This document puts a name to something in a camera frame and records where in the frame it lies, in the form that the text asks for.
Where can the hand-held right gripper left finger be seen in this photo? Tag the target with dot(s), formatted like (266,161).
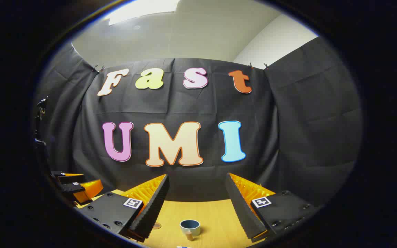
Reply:
(153,210)

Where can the dark stand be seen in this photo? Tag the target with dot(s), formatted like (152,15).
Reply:
(41,113)

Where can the wooden desktop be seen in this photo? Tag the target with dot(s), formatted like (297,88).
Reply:
(215,224)

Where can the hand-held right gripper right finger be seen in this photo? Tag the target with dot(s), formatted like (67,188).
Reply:
(241,210)

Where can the ceiling light panel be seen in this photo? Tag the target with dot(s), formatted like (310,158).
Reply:
(140,10)

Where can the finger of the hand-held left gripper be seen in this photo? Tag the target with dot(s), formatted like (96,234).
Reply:
(72,187)
(69,179)

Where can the round cork coaster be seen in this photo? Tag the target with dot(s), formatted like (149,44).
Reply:
(156,226)

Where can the black backdrop cloth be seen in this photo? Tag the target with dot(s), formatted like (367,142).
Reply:
(184,103)

